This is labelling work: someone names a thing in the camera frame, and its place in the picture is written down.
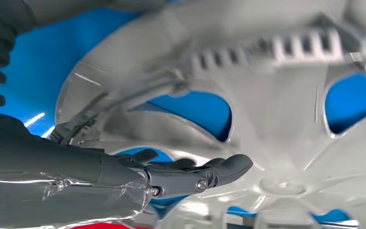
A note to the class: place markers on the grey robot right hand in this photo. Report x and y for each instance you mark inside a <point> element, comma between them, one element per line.
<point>44,164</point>

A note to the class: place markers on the blue steel shelf rack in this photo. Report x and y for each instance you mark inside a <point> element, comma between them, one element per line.
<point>37,79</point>

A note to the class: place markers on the red boundary strip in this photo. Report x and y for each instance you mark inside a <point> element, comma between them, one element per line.
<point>107,226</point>

